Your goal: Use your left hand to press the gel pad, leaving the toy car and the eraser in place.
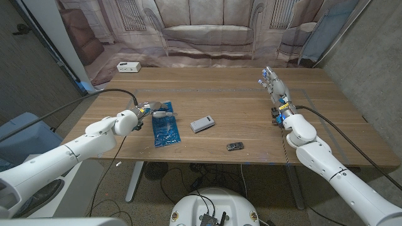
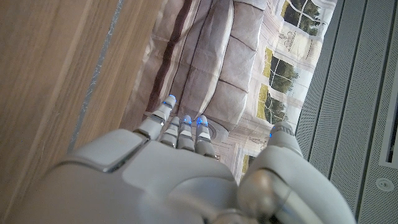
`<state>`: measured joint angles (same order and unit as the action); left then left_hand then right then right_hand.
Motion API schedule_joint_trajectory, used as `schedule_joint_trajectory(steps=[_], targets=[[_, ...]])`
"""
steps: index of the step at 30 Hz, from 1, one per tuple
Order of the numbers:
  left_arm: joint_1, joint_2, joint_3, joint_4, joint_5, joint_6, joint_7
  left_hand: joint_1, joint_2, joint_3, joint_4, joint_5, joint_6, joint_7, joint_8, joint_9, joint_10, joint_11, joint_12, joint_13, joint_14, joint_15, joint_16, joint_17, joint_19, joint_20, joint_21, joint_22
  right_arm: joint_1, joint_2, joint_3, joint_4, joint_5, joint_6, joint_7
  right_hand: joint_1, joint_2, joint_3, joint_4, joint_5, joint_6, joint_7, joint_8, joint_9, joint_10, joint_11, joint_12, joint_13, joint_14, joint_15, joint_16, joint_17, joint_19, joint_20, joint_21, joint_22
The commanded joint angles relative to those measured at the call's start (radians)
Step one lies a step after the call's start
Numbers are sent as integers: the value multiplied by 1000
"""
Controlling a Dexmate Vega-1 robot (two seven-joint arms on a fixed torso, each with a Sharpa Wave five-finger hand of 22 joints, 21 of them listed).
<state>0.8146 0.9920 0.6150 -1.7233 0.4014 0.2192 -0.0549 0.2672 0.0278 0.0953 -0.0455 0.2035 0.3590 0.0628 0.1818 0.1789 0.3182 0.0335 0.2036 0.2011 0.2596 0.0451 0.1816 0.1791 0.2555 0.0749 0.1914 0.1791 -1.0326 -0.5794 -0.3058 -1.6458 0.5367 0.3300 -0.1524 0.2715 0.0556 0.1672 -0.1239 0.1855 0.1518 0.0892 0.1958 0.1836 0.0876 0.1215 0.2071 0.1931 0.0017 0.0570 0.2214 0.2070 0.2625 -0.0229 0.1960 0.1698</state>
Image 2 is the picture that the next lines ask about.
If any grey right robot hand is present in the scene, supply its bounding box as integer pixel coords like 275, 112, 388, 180
6, 94, 357, 224

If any grey tape outline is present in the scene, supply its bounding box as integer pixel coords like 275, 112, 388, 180
67, 0, 125, 153

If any printed sofa backdrop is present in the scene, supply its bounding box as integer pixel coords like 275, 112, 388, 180
119, 0, 338, 184

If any round ceiling sensor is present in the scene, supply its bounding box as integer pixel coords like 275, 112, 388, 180
375, 177, 395, 193

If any ceiling slot vent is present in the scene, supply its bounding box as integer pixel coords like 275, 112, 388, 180
378, 62, 398, 169

